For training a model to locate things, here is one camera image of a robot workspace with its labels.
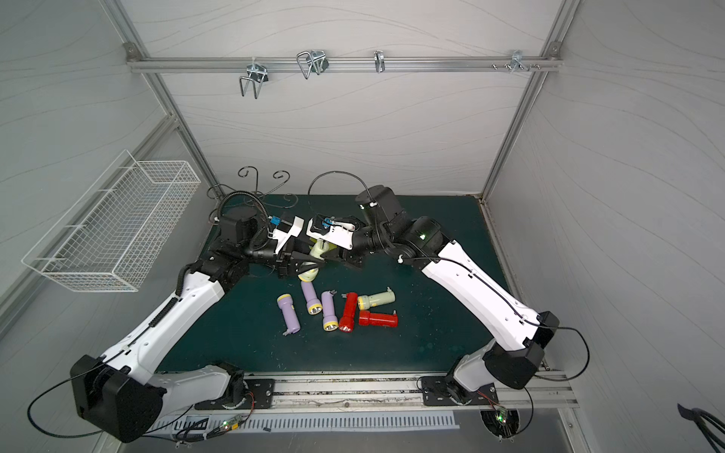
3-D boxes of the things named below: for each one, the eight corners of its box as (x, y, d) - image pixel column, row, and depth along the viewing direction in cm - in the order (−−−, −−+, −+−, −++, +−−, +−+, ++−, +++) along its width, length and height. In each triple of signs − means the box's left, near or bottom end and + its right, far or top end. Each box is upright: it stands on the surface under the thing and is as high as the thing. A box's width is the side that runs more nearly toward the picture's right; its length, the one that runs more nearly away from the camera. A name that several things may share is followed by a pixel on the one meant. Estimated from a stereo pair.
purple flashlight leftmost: (285, 337, 84) (283, 334, 82) (277, 300, 92) (275, 297, 90) (301, 330, 85) (299, 328, 84) (292, 295, 93) (290, 291, 91)
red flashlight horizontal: (359, 326, 86) (358, 323, 84) (359, 313, 89) (359, 309, 87) (398, 327, 87) (399, 323, 84) (397, 313, 89) (398, 310, 87)
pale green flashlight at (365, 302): (359, 312, 89) (358, 308, 87) (355, 300, 92) (355, 296, 90) (395, 301, 92) (396, 297, 89) (391, 290, 94) (392, 286, 92)
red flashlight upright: (339, 332, 85) (338, 330, 83) (341, 295, 93) (341, 292, 91) (356, 332, 85) (356, 330, 83) (357, 295, 93) (357, 292, 91)
